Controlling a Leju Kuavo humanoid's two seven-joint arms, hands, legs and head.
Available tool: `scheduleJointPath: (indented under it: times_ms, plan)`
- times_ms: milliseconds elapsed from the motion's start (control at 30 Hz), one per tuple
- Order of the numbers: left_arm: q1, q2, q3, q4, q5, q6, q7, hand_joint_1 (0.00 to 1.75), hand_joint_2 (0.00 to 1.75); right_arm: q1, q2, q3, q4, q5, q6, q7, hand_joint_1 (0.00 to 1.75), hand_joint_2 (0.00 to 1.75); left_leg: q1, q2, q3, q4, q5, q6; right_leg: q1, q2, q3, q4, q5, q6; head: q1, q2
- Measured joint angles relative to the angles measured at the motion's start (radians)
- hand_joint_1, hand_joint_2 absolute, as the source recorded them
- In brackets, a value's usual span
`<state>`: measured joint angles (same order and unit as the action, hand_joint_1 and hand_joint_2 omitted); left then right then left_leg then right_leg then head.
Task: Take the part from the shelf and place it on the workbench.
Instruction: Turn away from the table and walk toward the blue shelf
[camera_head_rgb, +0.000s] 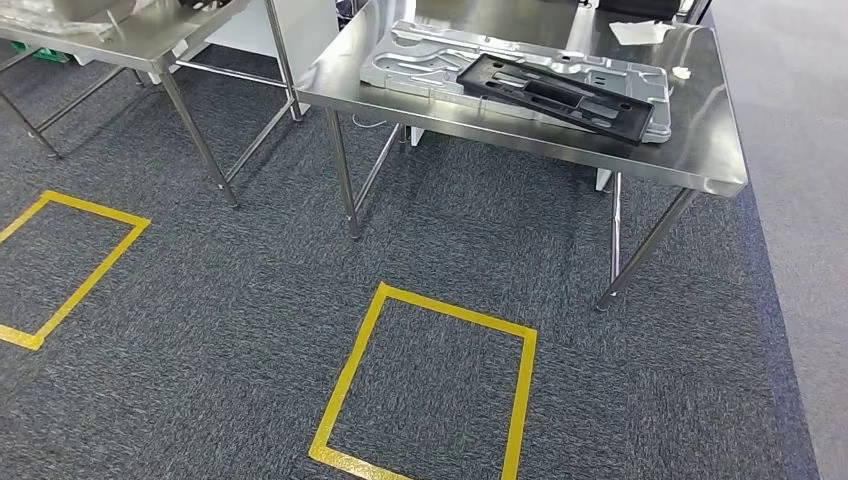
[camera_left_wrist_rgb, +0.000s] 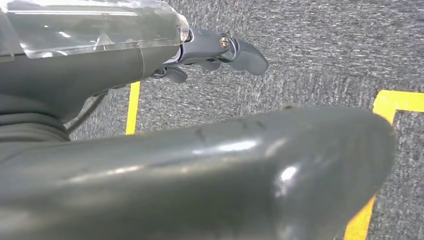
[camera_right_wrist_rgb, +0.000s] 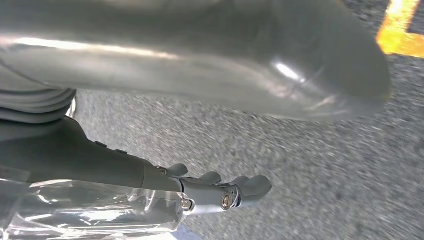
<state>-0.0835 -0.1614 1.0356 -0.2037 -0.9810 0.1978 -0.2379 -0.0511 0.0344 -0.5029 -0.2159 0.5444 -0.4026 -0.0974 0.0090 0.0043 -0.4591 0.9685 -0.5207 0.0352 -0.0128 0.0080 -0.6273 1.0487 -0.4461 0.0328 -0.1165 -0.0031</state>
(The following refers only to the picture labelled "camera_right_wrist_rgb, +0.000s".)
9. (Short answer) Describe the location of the yellow floor tape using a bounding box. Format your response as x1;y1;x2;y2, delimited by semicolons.
375;0;424;60

